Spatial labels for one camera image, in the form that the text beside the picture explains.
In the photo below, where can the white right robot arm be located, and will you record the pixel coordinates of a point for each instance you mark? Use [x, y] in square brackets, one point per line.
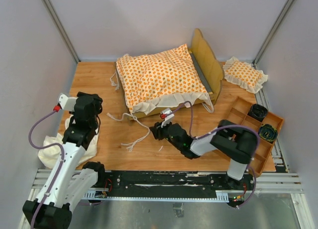
[238, 142]

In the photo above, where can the duck print bed cover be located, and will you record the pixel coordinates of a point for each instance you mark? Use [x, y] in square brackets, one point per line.
[163, 80]

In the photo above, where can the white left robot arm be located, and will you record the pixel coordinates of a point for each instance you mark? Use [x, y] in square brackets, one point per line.
[54, 205]

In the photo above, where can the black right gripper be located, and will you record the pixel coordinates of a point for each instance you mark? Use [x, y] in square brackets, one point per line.
[157, 130]

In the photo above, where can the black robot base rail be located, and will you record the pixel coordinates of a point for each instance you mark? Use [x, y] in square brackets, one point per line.
[180, 186]

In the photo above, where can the dark rolled sock upper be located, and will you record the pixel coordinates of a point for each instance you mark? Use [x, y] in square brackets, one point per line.
[258, 112]

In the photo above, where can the duck print small pillow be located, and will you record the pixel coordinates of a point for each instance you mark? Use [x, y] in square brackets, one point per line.
[244, 75]

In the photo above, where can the dark rolled sock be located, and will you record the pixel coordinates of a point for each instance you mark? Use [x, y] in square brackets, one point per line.
[258, 112]
[268, 133]

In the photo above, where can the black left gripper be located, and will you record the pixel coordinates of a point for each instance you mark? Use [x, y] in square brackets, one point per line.
[98, 101]

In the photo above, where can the wooden pet bed frame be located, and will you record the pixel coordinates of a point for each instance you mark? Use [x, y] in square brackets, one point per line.
[209, 69]

